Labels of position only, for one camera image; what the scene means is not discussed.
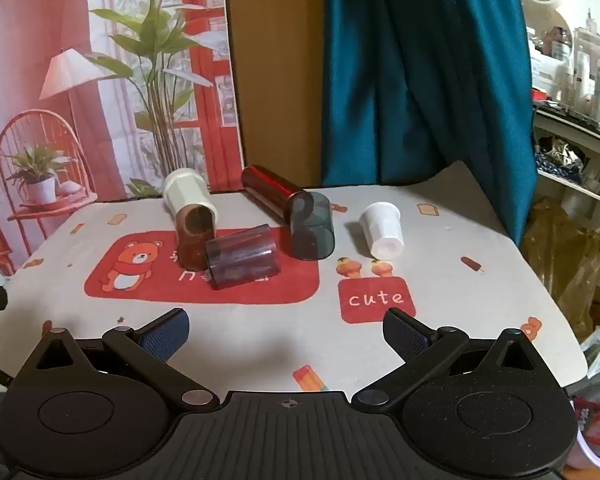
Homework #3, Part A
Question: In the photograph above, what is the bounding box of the purple translucent cup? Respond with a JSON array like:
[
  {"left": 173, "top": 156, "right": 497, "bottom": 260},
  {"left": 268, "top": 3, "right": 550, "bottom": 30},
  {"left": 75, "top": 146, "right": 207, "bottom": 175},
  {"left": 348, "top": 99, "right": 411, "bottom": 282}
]
[{"left": 204, "top": 223, "right": 284, "bottom": 291}]

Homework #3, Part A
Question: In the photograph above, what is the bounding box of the teal curtain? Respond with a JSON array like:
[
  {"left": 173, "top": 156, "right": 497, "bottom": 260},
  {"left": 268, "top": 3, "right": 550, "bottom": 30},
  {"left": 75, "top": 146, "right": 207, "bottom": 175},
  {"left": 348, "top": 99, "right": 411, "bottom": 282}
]
[{"left": 321, "top": 0, "right": 538, "bottom": 248}]

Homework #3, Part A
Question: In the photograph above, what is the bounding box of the amber translucent cup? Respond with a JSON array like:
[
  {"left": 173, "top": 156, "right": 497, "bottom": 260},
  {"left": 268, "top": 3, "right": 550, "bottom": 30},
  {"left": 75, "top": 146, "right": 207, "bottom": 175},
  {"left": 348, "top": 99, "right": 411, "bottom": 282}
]
[{"left": 175, "top": 203, "right": 216, "bottom": 271}]

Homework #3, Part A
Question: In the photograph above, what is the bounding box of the printed wall cloth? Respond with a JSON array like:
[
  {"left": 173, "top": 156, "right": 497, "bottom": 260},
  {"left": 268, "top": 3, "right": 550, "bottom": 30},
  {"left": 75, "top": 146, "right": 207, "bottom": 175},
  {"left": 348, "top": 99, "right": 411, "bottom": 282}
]
[{"left": 0, "top": 0, "right": 246, "bottom": 278}]

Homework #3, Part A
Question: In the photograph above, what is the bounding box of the dark grey translucent cup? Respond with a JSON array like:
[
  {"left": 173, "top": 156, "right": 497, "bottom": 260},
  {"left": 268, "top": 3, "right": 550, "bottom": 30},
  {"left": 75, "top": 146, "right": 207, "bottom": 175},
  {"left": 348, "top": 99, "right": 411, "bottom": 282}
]
[{"left": 285, "top": 190, "right": 336, "bottom": 261}]

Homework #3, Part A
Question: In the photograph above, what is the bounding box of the red snack packet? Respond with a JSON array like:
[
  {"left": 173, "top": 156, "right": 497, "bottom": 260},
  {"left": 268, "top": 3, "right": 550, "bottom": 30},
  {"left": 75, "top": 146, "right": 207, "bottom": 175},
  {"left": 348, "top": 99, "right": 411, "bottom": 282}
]
[{"left": 571, "top": 396, "right": 600, "bottom": 450}]

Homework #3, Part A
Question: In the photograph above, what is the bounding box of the red translucent cup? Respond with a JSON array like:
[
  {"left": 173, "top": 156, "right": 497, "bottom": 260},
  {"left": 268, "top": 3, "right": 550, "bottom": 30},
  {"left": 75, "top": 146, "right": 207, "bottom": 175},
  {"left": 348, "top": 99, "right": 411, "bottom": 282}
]
[{"left": 241, "top": 164, "right": 307, "bottom": 221}]

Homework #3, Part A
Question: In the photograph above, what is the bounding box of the printed bear tablecloth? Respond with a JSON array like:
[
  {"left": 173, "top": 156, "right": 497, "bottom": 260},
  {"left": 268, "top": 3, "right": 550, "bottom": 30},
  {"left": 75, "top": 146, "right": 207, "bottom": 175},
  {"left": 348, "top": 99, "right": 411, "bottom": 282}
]
[{"left": 0, "top": 160, "right": 588, "bottom": 413}]

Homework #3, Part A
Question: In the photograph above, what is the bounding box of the yellow plastic bag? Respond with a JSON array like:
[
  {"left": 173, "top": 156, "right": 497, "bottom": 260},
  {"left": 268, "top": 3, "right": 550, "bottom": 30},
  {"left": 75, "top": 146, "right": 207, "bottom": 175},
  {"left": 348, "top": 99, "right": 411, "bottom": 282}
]
[{"left": 521, "top": 196, "right": 600, "bottom": 328}]

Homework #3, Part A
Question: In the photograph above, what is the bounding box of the row of cosmetic bottles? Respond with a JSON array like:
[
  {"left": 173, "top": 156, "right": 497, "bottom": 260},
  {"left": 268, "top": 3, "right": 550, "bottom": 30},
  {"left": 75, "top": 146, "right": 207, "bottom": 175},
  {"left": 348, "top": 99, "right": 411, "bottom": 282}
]
[{"left": 529, "top": 9, "right": 600, "bottom": 127}]

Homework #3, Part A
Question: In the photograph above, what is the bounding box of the pile of snack packets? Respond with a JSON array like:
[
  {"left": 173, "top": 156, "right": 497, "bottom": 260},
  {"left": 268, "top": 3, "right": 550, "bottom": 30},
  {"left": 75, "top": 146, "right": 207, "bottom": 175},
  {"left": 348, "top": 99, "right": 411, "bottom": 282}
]
[{"left": 535, "top": 136, "right": 597, "bottom": 177}]

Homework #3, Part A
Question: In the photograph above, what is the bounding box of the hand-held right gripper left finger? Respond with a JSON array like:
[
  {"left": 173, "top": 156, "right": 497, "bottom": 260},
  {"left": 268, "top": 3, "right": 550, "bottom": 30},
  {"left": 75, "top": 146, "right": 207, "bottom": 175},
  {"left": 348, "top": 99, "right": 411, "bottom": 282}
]
[{"left": 10, "top": 307, "right": 221, "bottom": 413}]

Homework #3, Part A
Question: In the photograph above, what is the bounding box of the pink plastic bowl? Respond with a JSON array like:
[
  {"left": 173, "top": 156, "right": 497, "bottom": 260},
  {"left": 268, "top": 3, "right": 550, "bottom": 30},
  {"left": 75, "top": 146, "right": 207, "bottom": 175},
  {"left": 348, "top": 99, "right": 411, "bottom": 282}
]
[{"left": 566, "top": 439, "right": 600, "bottom": 472}]

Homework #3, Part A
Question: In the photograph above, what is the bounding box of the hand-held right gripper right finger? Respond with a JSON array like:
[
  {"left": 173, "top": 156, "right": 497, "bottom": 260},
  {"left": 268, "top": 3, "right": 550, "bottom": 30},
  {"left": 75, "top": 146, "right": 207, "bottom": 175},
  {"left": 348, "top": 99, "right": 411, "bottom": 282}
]
[{"left": 351, "top": 307, "right": 568, "bottom": 413}]

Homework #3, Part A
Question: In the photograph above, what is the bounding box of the white ribbed cup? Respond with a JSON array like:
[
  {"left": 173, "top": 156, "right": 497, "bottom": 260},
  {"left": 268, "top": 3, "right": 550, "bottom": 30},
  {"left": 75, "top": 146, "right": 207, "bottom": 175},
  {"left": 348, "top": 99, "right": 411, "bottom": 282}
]
[
  {"left": 358, "top": 202, "right": 406, "bottom": 261},
  {"left": 163, "top": 168, "right": 219, "bottom": 226}
]

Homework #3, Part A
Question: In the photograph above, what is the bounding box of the white shelf cart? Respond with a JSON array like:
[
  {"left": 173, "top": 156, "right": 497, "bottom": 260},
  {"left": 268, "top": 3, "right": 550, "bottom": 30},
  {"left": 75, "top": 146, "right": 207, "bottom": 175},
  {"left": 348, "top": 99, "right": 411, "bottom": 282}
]
[{"left": 532, "top": 102, "right": 600, "bottom": 203}]

